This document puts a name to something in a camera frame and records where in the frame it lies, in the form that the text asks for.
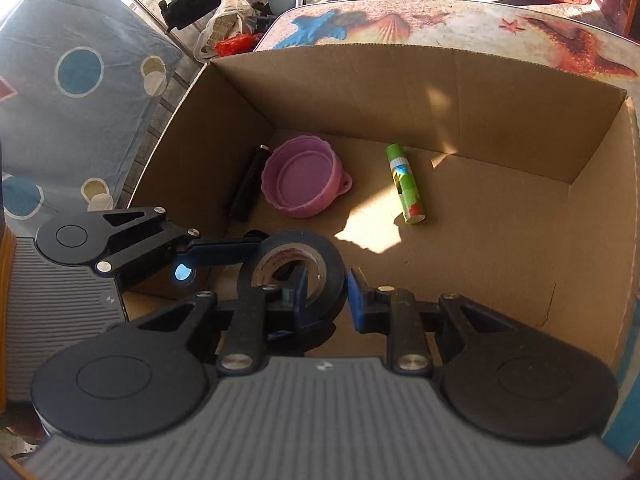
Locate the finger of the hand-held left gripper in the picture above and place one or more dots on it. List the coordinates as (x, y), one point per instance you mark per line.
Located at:
(220, 252)

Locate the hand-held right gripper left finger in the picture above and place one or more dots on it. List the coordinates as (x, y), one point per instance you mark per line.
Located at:
(301, 292)

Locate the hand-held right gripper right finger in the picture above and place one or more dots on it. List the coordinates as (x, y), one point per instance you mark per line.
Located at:
(356, 300)

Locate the black tape roll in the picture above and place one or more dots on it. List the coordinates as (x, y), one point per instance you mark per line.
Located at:
(330, 265)

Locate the black cylindrical tube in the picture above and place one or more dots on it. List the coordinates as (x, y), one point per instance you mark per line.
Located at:
(247, 185)

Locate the pink plastic bowl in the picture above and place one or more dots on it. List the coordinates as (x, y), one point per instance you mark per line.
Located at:
(300, 180)

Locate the green glue stick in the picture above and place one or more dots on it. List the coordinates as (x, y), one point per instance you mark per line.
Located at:
(406, 185)

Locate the brown cardboard box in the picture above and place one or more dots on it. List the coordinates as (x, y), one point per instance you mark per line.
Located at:
(500, 160)

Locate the grey blanket with circles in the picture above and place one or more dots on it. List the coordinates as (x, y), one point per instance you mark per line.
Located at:
(75, 125)

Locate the red plastic bag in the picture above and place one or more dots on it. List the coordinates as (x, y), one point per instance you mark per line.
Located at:
(235, 44)

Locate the white plastic bag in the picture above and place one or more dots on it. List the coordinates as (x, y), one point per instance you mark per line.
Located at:
(225, 20)

